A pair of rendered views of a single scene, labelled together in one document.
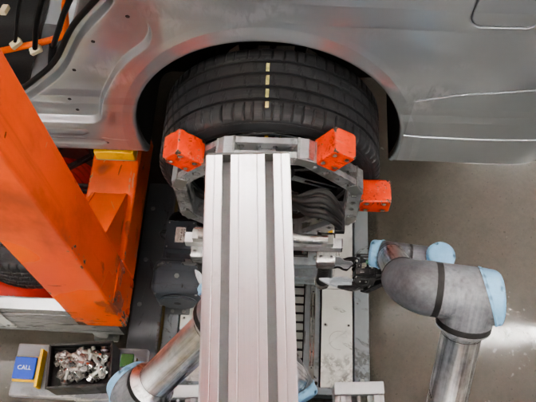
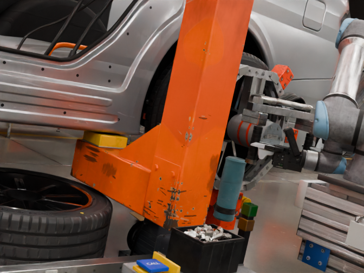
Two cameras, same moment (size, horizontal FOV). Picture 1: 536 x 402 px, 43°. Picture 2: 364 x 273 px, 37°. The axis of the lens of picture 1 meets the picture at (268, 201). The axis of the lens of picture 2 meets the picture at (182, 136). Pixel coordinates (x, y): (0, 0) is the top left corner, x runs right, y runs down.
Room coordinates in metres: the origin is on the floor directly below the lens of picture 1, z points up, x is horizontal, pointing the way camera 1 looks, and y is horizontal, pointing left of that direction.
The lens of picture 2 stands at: (-0.54, 1.91, 1.04)
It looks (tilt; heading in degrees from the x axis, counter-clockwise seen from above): 7 degrees down; 313
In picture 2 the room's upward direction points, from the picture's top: 12 degrees clockwise
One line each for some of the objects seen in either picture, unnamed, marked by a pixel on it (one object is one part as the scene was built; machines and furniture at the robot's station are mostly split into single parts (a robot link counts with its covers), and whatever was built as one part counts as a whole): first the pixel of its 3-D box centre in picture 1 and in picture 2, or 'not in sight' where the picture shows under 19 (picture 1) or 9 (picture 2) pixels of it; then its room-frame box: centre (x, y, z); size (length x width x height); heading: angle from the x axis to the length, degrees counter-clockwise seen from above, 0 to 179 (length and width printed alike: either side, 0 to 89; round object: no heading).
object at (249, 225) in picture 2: not in sight; (246, 223); (0.49, 0.43, 0.59); 0.04 x 0.04 x 0.04; 85
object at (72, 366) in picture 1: (83, 368); (205, 248); (0.50, 0.60, 0.51); 0.20 x 0.14 x 0.13; 90
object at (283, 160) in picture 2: not in sight; (288, 157); (0.59, 0.10, 0.80); 0.12 x 0.08 x 0.09; 39
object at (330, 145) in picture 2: not in sight; (340, 140); (0.46, 0.00, 0.91); 0.11 x 0.08 x 0.11; 27
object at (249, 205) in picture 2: (128, 361); (249, 209); (0.49, 0.43, 0.64); 0.04 x 0.04 x 0.04; 85
